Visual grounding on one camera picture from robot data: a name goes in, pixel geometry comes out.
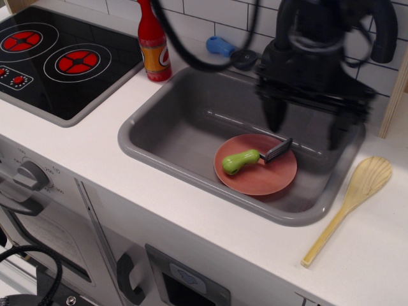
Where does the grey plastic sink basin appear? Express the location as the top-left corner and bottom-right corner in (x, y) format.
(118, 68), (365, 226)

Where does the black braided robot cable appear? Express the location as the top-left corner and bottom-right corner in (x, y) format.
(0, 0), (265, 306)

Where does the grey oven door handle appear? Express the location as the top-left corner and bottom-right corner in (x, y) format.
(1, 181), (44, 216)

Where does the blue handled grey ladle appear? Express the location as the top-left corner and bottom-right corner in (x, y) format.
(206, 36), (258, 71)

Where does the pink round plate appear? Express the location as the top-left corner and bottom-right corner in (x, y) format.
(214, 134), (298, 196)

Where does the white toy oven door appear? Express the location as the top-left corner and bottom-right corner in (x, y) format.
(1, 137), (124, 305)

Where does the wooden spoon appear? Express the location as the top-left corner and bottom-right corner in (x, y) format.
(300, 156), (392, 268)

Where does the dark grey cabinet handle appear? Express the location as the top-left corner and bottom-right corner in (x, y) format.
(116, 253), (145, 305)

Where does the grey dishwasher control panel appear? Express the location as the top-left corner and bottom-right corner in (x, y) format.
(145, 244), (231, 306)

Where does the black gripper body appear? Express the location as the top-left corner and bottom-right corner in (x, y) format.
(257, 41), (376, 118)

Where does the red toy sauce bottle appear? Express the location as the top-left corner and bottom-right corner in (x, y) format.
(138, 0), (172, 82)

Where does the wooden side panel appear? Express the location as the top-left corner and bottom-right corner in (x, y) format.
(377, 50), (407, 139)

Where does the green handled grey spatula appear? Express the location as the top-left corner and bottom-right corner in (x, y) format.
(222, 138), (293, 175)

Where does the grey oven knob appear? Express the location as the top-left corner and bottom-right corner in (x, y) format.
(13, 161), (50, 191)

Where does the black toy stovetop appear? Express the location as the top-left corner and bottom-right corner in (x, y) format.
(1, 6), (143, 128)

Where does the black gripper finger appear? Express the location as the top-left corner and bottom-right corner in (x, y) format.
(328, 112), (354, 150)
(261, 97), (287, 132)

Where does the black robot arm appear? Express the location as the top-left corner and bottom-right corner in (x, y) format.
(256, 1), (375, 150)

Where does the dark grey toy faucet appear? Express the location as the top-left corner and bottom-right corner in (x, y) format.
(260, 0), (398, 87)

